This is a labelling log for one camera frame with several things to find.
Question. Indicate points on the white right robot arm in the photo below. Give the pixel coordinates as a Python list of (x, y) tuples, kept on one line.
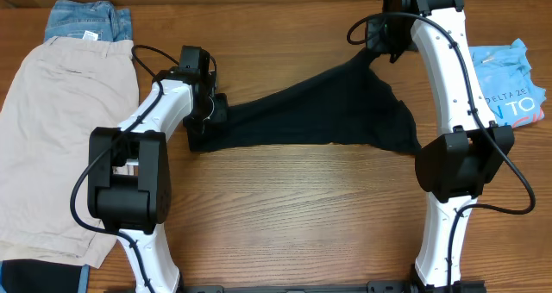
[(469, 148)]

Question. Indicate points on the light blue printed t-shirt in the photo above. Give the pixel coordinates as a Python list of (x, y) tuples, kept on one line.
[(504, 75)]

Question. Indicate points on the blue denim jeans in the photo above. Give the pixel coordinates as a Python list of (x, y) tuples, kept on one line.
[(97, 21)]

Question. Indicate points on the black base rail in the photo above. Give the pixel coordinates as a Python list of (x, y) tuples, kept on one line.
[(302, 288)]

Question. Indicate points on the black garment with blue trim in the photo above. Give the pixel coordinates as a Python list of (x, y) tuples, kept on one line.
[(34, 276)]

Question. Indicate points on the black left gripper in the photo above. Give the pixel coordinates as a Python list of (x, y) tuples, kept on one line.
[(221, 115)]

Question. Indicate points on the black t-shirt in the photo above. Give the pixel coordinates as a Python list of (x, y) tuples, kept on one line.
[(346, 105)]

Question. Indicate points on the beige shorts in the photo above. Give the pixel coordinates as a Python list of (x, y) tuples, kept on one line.
[(63, 90)]

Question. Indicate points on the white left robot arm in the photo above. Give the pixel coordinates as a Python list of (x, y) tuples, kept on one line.
[(129, 185)]

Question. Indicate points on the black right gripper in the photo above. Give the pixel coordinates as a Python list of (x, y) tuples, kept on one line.
[(373, 29)]

